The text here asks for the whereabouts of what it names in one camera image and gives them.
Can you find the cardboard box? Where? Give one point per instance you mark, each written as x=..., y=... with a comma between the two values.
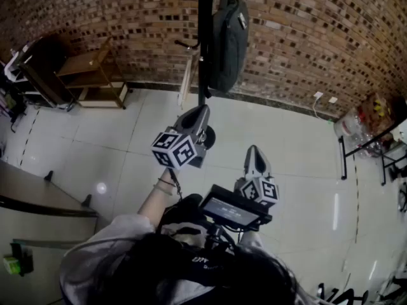
x=380, y=110

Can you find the leaning wooden board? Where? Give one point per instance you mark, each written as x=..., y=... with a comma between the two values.
x=187, y=78

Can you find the person's grey hoodie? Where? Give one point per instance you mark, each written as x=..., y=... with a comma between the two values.
x=105, y=253

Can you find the black coat rack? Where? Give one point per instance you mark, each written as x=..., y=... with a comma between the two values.
x=202, y=27

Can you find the dark green backpack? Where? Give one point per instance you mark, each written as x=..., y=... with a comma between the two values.
x=227, y=43

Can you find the grey desk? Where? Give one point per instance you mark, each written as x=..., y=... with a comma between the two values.
x=38, y=199

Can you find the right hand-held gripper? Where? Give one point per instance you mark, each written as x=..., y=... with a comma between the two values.
x=259, y=191

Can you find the black chest-mounted monitor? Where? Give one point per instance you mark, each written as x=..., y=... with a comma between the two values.
x=235, y=211

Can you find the black chest harness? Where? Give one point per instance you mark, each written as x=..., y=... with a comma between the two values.
x=190, y=221

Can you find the person's left forearm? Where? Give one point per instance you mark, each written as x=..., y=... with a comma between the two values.
x=155, y=199

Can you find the dark wrist band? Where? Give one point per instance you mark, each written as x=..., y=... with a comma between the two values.
x=163, y=184

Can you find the clear bag of plastic bottles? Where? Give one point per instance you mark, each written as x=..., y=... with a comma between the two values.
x=353, y=129

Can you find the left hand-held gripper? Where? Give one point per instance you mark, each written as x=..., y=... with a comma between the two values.
x=173, y=149

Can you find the small green box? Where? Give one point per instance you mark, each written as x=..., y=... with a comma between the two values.
x=12, y=264

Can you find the black desk holder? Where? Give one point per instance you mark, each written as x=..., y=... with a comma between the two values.
x=25, y=256

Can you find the dark brown cabinet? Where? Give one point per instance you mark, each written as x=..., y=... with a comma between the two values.
x=44, y=71

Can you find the wooden shelf rack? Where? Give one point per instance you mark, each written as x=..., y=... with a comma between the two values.
x=95, y=75

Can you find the black chair base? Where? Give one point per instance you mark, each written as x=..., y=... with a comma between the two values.
x=340, y=295

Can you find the black metal table frame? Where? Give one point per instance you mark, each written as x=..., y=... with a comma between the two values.
x=343, y=157

